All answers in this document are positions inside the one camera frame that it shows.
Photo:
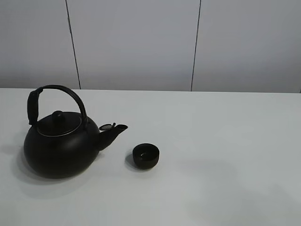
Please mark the small black teacup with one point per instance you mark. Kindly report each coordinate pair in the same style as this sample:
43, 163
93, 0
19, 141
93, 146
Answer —
145, 156

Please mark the black round teapot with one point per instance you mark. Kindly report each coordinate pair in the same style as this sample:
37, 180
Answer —
64, 144

